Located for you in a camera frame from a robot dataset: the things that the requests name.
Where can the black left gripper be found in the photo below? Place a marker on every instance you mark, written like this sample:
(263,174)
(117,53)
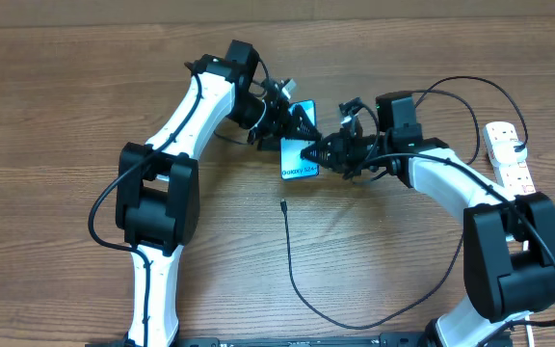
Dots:
(277,126)

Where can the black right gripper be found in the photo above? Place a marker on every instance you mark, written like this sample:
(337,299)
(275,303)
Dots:
(340,160)

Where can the blue Galaxy S24 smartphone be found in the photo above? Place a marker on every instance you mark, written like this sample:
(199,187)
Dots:
(292,165)

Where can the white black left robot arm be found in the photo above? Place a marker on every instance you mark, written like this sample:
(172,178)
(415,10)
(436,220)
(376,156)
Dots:
(157,202)

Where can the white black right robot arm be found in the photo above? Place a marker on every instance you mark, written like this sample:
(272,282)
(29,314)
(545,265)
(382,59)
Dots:
(508,240)

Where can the white charger plug adapter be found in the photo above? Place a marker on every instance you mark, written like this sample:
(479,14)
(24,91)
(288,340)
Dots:
(507,153)

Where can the white power strip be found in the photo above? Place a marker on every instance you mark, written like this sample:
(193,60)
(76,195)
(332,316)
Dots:
(510,167)

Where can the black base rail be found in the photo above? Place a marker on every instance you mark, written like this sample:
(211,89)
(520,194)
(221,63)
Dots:
(400,339)

